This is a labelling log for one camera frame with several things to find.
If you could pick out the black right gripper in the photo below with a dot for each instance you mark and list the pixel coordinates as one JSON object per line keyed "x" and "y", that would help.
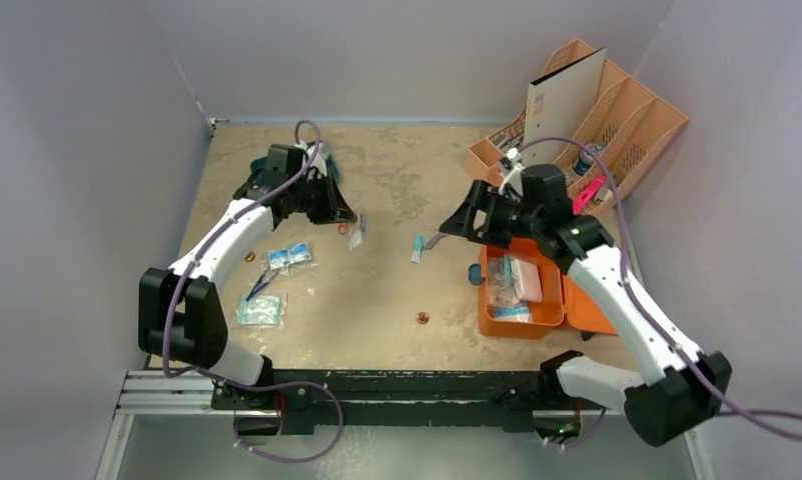
{"x": 484, "y": 210}

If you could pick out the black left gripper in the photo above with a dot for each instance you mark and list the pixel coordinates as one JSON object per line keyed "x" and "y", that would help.
{"x": 335, "y": 209}

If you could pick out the alcohol wipes bag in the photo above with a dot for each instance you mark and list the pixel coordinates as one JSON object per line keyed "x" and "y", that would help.
{"x": 294, "y": 256}

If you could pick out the white gloves bag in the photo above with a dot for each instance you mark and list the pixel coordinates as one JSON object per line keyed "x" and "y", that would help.
{"x": 513, "y": 284}

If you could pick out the cotton swabs bag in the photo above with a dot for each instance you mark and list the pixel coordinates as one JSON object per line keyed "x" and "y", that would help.
{"x": 356, "y": 232}

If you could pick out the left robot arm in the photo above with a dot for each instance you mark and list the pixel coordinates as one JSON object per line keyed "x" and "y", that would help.
{"x": 180, "y": 315}

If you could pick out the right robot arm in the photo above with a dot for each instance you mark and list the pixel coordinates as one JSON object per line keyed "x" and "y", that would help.
{"x": 677, "y": 386}

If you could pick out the orange medicine kit box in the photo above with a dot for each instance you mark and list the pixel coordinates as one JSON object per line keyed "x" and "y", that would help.
{"x": 564, "y": 303}

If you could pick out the teal sachet strip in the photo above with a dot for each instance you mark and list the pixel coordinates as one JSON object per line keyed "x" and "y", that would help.
{"x": 417, "y": 249}

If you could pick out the teal box latch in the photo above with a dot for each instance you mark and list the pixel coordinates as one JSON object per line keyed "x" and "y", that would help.
{"x": 475, "y": 274}

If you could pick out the teal plastic tray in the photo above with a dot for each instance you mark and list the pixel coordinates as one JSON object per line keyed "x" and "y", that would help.
{"x": 329, "y": 163}

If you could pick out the blue plastic tweezers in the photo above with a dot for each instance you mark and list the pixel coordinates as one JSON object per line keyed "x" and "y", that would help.
{"x": 259, "y": 285}

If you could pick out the adhesive bandages bag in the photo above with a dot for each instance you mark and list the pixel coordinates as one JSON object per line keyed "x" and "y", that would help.
{"x": 262, "y": 311}

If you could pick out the pink marker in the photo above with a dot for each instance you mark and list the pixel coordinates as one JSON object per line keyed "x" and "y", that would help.
{"x": 588, "y": 193}

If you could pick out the white binder folder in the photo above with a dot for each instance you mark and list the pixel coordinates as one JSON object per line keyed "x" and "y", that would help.
{"x": 557, "y": 104}

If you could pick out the black handled bandage scissors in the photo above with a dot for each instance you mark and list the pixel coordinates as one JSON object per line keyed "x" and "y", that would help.
{"x": 433, "y": 241}

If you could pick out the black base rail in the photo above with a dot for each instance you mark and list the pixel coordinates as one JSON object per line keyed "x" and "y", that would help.
{"x": 513, "y": 401}

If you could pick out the aluminium frame rail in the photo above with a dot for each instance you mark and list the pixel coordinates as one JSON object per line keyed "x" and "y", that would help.
{"x": 150, "y": 393}

